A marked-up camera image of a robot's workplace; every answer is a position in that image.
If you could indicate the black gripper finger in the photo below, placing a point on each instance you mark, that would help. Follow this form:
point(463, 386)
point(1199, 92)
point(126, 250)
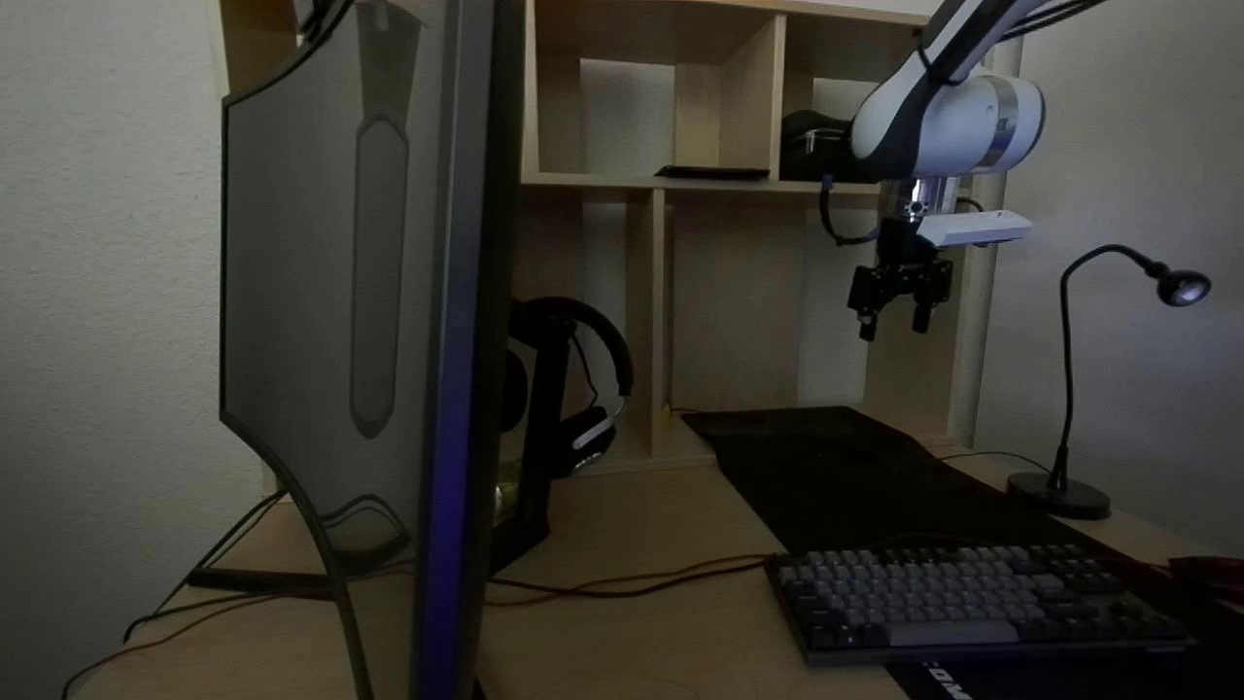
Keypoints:
point(865, 303)
point(935, 297)

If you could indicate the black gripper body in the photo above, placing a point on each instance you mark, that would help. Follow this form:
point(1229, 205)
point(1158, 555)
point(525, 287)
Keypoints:
point(917, 246)

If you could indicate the black gooseneck desk lamp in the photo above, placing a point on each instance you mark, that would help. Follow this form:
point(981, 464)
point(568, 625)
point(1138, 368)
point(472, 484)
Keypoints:
point(1058, 497)

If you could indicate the black over-ear headphones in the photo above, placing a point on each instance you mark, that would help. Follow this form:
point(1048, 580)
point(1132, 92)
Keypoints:
point(608, 341)

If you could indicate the grey mechanical keyboard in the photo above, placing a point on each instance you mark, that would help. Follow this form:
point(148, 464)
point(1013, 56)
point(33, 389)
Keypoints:
point(959, 604)

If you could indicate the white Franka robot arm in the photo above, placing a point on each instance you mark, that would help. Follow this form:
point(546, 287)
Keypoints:
point(972, 123)

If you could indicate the black desk mat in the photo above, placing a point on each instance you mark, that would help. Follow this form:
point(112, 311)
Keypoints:
point(831, 489)

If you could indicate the light wooden shelf unit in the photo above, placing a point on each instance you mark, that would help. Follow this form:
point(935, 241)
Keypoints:
point(731, 297)

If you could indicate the black zip case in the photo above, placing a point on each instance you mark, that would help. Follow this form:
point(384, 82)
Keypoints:
point(809, 141)

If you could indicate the flat black device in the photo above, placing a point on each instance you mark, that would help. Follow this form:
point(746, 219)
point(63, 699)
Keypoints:
point(712, 174)

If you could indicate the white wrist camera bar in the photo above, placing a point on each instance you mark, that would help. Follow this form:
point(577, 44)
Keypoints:
point(972, 227)

